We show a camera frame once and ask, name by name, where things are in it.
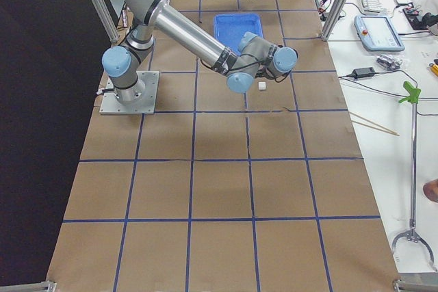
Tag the white block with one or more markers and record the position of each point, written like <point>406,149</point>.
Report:
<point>262,85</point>

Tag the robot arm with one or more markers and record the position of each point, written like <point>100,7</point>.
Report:
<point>256,57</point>

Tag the blue plastic tray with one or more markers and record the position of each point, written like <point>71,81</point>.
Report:
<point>229,29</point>

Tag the teach pendant tablet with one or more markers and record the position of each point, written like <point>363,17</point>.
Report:
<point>377,33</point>

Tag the black power adapter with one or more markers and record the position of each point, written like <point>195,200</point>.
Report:
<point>360,73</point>

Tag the wooden chopsticks pair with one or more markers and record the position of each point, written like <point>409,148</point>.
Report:
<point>357,119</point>

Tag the brown paper table cover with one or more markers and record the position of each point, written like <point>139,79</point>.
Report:
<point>218,191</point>

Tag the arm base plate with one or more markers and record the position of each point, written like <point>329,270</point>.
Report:
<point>140,99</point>

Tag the green handled reach grabber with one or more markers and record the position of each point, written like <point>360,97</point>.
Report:
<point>412,97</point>

